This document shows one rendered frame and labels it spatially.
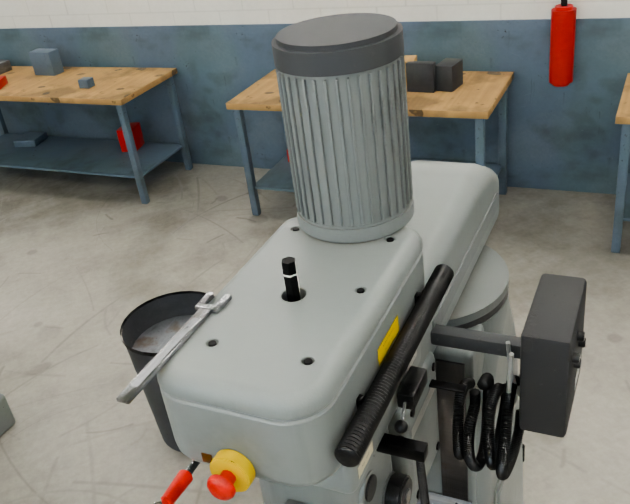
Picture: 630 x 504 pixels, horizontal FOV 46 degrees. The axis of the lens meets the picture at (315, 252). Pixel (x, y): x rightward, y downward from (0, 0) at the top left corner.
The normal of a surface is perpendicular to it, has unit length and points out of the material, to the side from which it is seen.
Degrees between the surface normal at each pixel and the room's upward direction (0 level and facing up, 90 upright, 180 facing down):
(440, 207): 0
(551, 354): 90
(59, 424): 0
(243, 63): 90
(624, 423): 0
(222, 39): 90
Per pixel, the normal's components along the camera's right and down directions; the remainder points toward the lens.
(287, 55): -0.76, 0.40
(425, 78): -0.47, 0.49
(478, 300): -0.12, -0.86
